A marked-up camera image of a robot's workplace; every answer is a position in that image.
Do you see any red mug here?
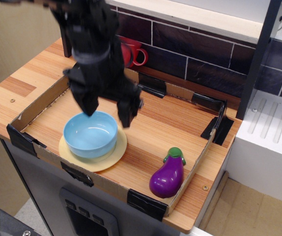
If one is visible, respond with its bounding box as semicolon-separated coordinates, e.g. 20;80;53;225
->
119;36;148;68

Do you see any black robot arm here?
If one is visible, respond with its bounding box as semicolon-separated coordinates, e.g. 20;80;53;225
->
30;0;143;128

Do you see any purple toy eggplant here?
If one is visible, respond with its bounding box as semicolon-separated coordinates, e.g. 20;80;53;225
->
149;147;186;199

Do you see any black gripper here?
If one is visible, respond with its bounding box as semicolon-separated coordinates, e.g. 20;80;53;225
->
64;43;143;128

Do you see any light wooden shelf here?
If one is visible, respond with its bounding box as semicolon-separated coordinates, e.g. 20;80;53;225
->
106;0;263;44

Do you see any white dish drainer sink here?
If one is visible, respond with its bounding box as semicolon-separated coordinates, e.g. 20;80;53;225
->
226;91;282;201

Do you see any black vertical post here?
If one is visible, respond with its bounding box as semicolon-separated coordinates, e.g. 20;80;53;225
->
236;0;282;120

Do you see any light blue bowl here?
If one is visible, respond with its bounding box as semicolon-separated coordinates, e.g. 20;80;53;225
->
63;111;118;158

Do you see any yellow plate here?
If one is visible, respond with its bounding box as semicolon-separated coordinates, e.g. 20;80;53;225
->
58;128;127;172

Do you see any grey oven control panel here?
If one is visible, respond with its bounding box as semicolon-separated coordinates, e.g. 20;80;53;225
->
59;188;120;236

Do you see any black back left post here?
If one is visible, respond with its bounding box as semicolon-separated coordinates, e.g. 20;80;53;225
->
59;26;72;58

